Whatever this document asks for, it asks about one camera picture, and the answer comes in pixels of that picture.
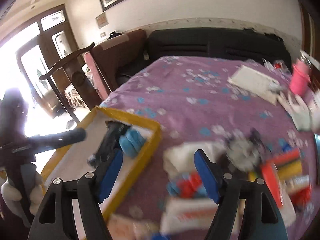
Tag stack of coloured sponges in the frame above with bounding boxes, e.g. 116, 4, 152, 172
260, 148, 303, 181

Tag yellow cardboard box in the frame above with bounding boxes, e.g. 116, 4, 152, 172
41, 107, 161, 220

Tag dark sock in box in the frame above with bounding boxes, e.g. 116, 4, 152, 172
87, 121, 131, 168

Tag black electric motor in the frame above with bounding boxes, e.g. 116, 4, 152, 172
226, 128, 266, 172

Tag blue red cloth bundle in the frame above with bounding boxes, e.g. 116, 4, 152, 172
167, 171, 208, 199

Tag white tissue pack red text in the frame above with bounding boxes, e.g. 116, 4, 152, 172
159, 197, 218, 235

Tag dark wooden chair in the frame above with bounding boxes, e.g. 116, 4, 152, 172
39, 43, 102, 124

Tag wooden glass door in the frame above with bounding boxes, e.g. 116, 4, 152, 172
16, 5, 79, 118

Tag white cloth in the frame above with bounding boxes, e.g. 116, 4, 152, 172
163, 141, 226, 179

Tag brown armchair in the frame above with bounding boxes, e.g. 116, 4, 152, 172
90, 29, 147, 93

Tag white work glove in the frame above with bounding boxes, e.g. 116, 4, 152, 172
277, 92, 317, 132

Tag purple floral tablecloth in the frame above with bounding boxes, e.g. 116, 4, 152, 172
103, 56, 319, 239

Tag white notebook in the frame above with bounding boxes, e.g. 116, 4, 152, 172
228, 65, 280, 105

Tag pink thermos bottle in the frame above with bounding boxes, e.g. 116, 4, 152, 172
289, 50, 311, 96

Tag black sofa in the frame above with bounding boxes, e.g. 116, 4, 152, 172
146, 28, 291, 67

